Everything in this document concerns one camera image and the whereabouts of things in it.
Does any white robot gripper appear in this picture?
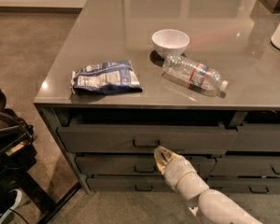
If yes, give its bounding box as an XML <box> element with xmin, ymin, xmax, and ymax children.
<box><xmin>154</xmin><ymin>146</ymin><xmax>209</xmax><ymax>201</ymax></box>

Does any grey drawer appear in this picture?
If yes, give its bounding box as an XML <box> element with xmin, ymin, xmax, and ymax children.
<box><xmin>57</xmin><ymin>119</ymin><xmax>237</xmax><ymax>155</ymax></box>
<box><xmin>210</xmin><ymin>156</ymin><xmax>280</xmax><ymax>177</ymax></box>
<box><xmin>87</xmin><ymin>175</ymin><xmax>170</xmax><ymax>192</ymax></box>
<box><xmin>75</xmin><ymin>154</ymin><xmax>217</xmax><ymax>179</ymax></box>
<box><xmin>231</xmin><ymin>111</ymin><xmax>280</xmax><ymax>152</ymax></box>
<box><xmin>207</xmin><ymin>177</ymin><xmax>280</xmax><ymax>194</ymax></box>

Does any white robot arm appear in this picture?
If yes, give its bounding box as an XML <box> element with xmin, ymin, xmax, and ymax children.
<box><xmin>154</xmin><ymin>146</ymin><xmax>262</xmax><ymax>224</ymax></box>

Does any grey right middle drawer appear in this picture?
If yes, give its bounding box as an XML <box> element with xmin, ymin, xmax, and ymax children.
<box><xmin>210</xmin><ymin>156</ymin><xmax>280</xmax><ymax>177</ymax></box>

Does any grey right bottom drawer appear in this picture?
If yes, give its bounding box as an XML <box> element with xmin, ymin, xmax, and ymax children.
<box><xmin>207</xmin><ymin>177</ymin><xmax>280</xmax><ymax>194</ymax></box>

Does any grey drawer cabinet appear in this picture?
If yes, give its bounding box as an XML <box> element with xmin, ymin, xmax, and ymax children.
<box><xmin>35</xmin><ymin>0</ymin><xmax>280</xmax><ymax>194</ymax></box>

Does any grey right top drawer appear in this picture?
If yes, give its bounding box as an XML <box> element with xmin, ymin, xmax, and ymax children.
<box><xmin>231</xmin><ymin>111</ymin><xmax>280</xmax><ymax>152</ymax></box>

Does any clear plastic water bottle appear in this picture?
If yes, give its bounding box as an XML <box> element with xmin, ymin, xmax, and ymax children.
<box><xmin>162</xmin><ymin>55</ymin><xmax>228</xmax><ymax>91</ymax></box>

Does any blue white snack bag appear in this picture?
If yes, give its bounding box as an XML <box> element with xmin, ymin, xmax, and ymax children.
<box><xmin>71</xmin><ymin>60</ymin><xmax>143</xmax><ymax>94</ymax></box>

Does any white bowl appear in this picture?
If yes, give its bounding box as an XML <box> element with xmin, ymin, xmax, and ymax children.
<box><xmin>151</xmin><ymin>29</ymin><xmax>189</xmax><ymax>59</ymax></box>

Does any white shoe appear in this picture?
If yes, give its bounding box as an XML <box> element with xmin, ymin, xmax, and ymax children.
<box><xmin>0</xmin><ymin>189</ymin><xmax>22</xmax><ymax>224</ymax></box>

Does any black bag on chair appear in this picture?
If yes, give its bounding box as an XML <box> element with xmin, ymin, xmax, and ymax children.
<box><xmin>0</xmin><ymin>90</ymin><xmax>36</xmax><ymax>188</ymax></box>

